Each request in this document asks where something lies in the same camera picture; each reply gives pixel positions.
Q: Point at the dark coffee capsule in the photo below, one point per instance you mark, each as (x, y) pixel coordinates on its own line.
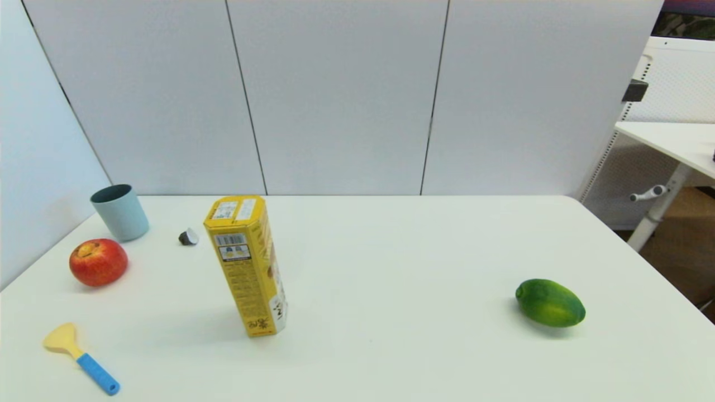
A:
(188, 238)

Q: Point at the yellow carton box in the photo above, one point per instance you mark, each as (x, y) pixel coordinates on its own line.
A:
(248, 273)

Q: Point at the green mango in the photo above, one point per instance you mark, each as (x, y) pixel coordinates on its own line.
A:
(550, 303)

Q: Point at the light blue cup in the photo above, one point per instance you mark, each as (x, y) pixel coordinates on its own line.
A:
(123, 218)

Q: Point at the red apple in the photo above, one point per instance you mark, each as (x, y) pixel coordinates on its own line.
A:
(98, 263)

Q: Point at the black clamp on pegboard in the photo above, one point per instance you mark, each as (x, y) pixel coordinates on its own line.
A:
(635, 90)

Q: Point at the white side desk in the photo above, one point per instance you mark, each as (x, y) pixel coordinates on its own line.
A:
(676, 145)

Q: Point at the white pegboard panel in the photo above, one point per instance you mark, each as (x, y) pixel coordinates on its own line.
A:
(681, 84)

